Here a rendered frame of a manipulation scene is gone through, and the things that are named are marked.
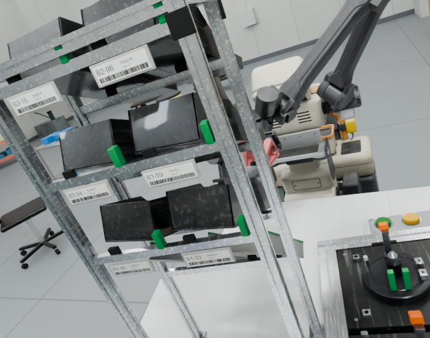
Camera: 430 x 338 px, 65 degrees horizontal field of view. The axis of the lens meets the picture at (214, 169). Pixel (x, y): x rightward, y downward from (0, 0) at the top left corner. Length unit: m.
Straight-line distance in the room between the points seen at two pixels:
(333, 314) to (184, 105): 0.58
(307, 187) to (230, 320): 0.74
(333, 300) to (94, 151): 0.63
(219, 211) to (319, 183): 1.01
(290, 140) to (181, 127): 0.96
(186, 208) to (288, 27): 10.18
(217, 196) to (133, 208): 0.17
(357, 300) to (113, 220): 0.55
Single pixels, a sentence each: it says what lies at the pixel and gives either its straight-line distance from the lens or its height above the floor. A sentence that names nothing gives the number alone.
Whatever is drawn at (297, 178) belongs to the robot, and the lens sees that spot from 1.55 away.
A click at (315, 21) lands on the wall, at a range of 10.59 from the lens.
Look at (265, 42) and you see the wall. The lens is 10.85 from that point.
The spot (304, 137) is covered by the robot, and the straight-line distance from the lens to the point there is 1.43.
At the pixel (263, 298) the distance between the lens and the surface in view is 1.08.
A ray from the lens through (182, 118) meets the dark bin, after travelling 0.52.
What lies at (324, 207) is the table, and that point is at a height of 0.86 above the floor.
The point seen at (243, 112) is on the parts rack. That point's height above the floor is 1.45.
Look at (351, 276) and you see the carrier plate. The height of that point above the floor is 0.97.
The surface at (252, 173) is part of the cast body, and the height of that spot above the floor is 1.25.
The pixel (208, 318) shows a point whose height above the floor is 0.86.
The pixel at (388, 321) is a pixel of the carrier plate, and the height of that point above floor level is 0.97.
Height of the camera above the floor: 1.62
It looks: 23 degrees down
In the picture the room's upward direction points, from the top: 21 degrees counter-clockwise
